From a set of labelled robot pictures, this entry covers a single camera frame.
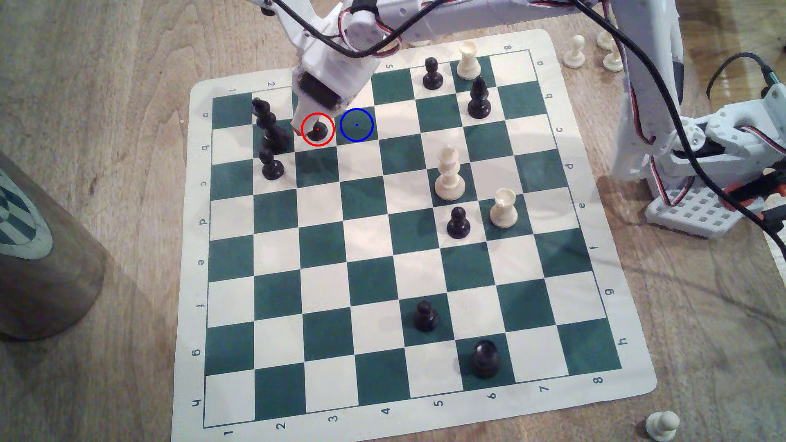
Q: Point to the black king chess piece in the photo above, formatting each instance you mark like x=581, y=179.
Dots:
x=268, y=129

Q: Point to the white gridded robot base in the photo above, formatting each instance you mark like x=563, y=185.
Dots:
x=694, y=212

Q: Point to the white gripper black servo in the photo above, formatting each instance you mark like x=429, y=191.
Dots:
x=321, y=93

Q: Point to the white pawn chess piece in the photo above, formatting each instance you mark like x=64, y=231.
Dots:
x=662, y=425
x=612, y=61
x=575, y=53

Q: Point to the black pawn chess piece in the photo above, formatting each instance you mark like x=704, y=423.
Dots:
x=458, y=224
x=432, y=75
x=271, y=166
x=317, y=134
x=425, y=318

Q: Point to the white queen chess piece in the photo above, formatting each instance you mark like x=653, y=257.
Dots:
x=449, y=175

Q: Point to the black rook chess piece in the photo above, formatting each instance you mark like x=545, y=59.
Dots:
x=485, y=360

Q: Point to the black bishop chess piece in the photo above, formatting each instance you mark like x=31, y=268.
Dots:
x=479, y=99

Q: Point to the brown tube with chessboard label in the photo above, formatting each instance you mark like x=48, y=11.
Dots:
x=43, y=282

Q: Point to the orange black clamp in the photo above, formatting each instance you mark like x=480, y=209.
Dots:
x=774, y=221
x=752, y=191

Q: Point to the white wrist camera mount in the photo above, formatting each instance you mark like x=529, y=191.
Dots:
x=295, y=27

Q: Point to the green white chessboard mat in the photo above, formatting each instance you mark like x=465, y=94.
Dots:
x=368, y=245

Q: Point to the white rook chess piece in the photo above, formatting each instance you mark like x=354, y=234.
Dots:
x=468, y=60
x=503, y=210

